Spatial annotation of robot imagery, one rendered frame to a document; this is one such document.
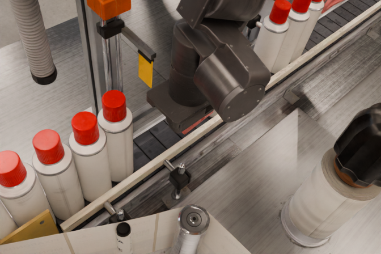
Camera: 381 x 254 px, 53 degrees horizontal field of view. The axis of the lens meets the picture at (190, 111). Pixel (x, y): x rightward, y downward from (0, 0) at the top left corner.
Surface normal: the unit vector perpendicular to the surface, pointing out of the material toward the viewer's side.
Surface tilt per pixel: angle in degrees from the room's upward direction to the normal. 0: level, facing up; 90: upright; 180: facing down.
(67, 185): 90
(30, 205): 90
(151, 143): 0
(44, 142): 3
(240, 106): 90
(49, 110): 0
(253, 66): 23
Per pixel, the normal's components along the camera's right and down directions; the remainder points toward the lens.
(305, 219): -0.76, 0.44
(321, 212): -0.59, 0.57
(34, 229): 0.67, 0.63
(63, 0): 0.11, -0.61
